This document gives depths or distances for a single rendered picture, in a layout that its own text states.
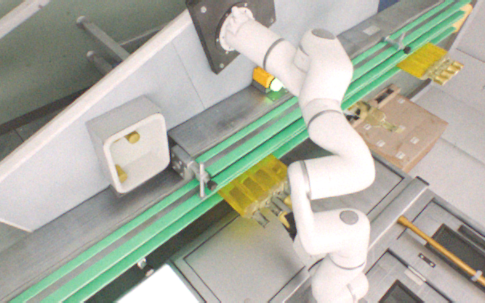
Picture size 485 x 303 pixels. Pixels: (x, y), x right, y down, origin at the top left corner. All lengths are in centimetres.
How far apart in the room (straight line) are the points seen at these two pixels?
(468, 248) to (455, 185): 455
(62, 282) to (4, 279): 14
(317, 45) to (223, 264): 73
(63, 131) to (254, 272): 70
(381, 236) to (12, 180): 113
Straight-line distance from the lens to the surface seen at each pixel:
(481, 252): 161
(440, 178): 610
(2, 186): 103
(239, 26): 105
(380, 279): 138
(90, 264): 111
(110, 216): 114
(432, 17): 210
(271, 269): 125
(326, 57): 84
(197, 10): 98
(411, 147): 516
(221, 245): 127
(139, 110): 100
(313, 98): 85
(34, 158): 101
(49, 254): 113
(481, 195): 623
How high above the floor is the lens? 146
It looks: 26 degrees down
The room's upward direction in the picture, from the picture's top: 131 degrees clockwise
